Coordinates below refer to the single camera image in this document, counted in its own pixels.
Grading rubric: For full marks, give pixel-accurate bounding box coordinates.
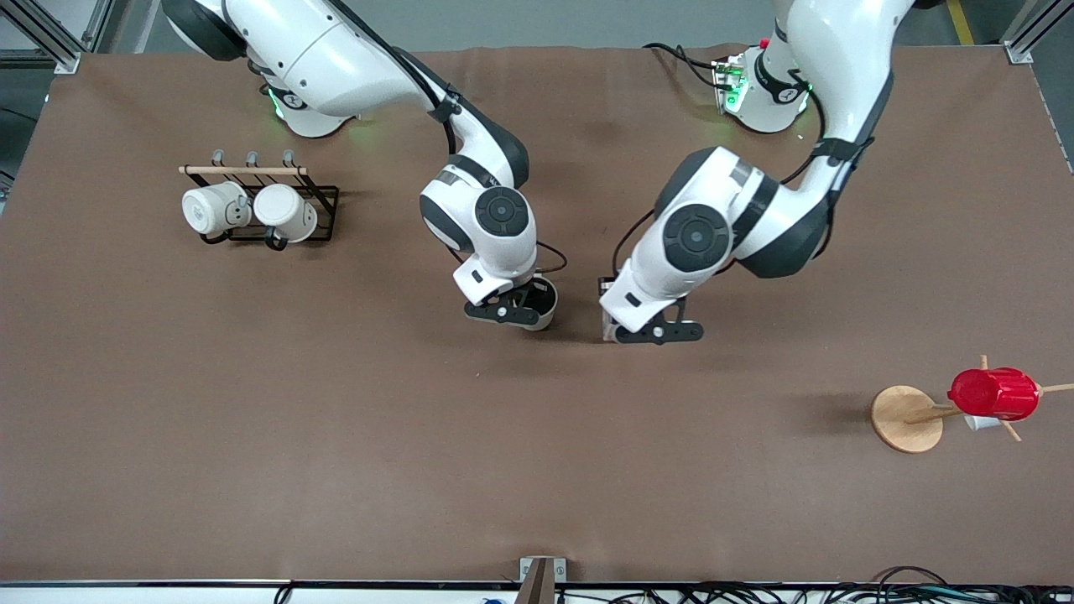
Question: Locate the wooden mug tree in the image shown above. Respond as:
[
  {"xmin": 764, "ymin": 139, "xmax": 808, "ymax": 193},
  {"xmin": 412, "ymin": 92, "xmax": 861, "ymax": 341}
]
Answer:
[{"xmin": 869, "ymin": 354, "xmax": 1074, "ymax": 456}]

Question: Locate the grey metal bracket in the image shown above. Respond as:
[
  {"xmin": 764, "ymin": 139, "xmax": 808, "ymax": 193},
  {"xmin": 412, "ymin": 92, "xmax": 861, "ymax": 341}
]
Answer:
[{"xmin": 513, "ymin": 555, "xmax": 568, "ymax": 604}]

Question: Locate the black base cable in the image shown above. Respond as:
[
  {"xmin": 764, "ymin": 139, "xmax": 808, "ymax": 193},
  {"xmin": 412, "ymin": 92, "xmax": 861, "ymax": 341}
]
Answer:
[{"xmin": 643, "ymin": 41, "xmax": 724, "ymax": 90}]

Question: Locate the white mug with grey inside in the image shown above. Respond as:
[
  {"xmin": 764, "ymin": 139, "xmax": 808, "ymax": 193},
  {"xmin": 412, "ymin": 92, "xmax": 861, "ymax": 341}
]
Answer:
[{"xmin": 503, "ymin": 274, "xmax": 560, "ymax": 333}]

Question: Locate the black cable bundle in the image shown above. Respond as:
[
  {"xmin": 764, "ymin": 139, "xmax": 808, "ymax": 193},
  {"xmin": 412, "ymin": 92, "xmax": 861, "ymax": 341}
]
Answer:
[{"xmin": 579, "ymin": 565, "xmax": 1074, "ymax": 604}]

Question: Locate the red plastic cup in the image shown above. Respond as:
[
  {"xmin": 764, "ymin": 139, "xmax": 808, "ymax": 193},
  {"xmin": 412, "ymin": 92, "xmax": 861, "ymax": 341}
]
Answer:
[{"xmin": 947, "ymin": 367, "xmax": 1042, "ymax": 423}]

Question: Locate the blue milk carton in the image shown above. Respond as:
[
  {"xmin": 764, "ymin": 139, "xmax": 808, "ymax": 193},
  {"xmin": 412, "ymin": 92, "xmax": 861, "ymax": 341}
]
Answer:
[{"xmin": 597, "ymin": 276, "xmax": 621, "ymax": 343}]

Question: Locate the aluminium frame profile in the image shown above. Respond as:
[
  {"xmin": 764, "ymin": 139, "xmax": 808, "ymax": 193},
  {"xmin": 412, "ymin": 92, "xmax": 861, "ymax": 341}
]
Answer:
[
  {"xmin": 1002, "ymin": 0, "xmax": 1074, "ymax": 66},
  {"xmin": 0, "ymin": 0, "xmax": 112, "ymax": 75}
]

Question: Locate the black wire mug rack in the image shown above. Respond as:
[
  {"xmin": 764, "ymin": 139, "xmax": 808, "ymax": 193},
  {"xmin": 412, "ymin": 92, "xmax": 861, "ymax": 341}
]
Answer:
[{"xmin": 178, "ymin": 148, "xmax": 341, "ymax": 251}]

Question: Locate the brown table cover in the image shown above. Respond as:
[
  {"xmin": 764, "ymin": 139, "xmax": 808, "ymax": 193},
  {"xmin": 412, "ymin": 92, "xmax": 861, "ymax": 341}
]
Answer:
[{"xmin": 0, "ymin": 44, "xmax": 1074, "ymax": 586}]

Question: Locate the white mug with black handle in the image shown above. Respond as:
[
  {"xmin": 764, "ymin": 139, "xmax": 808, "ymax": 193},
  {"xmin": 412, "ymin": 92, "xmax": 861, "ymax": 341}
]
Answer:
[{"xmin": 253, "ymin": 183, "xmax": 320, "ymax": 252}]

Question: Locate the white mug with grey handle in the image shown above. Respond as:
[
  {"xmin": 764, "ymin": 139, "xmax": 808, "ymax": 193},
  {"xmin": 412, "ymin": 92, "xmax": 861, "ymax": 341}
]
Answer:
[{"xmin": 181, "ymin": 181, "xmax": 253, "ymax": 238}]

